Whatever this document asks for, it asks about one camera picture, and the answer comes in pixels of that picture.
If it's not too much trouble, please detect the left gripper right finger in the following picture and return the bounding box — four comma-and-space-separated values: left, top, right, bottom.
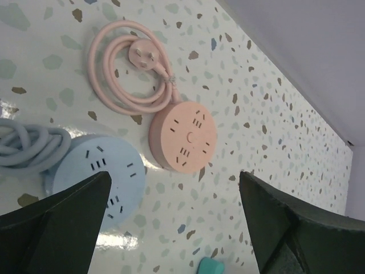
239, 172, 364, 273

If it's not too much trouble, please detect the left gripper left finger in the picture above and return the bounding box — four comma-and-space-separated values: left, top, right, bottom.
1, 171, 111, 274

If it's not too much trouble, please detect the blue round power strip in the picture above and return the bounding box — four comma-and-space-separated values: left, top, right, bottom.
44, 134, 145, 232

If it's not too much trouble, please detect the teal triangular power strip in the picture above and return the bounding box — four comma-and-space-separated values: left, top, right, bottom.
197, 257, 225, 274

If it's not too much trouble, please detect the blue cord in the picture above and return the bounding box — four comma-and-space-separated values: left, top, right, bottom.
0, 118, 71, 175

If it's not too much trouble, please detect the pink round power strip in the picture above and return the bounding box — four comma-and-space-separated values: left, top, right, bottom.
149, 101, 217, 174

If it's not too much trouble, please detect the pink coiled cord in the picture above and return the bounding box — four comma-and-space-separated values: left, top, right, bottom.
87, 20, 182, 116

